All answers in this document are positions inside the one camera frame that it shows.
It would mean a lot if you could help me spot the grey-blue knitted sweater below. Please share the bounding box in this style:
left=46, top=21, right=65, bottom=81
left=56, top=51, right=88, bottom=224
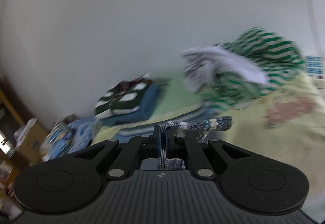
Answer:
left=141, top=116, right=232, bottom=171

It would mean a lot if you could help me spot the blue patterned cloth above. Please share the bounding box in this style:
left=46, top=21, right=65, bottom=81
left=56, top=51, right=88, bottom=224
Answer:
left=40, top=114, right=96, bottom=161

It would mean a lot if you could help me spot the folded dark green striped shirt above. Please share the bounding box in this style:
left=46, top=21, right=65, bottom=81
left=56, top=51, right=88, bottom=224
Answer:
left=94, top=73, right=154, bottom=120

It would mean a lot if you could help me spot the pale yellow green bed blanket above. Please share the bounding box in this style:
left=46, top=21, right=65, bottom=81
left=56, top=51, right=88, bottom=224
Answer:
left=93, top=73, right=324, bottom=219

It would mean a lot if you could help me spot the white crumpled garment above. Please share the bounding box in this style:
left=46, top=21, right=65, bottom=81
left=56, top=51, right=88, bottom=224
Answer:
left=181, top=45, right=269, bottom=93

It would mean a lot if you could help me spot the wooden shelf unit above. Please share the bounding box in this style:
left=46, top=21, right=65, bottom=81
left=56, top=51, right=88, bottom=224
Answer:
left=1, top=80, right=49, bottom=209

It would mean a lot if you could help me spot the green white striped garment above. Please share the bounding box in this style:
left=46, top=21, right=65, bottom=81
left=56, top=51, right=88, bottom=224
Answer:
left=182, top=26, right=307, bottom=113

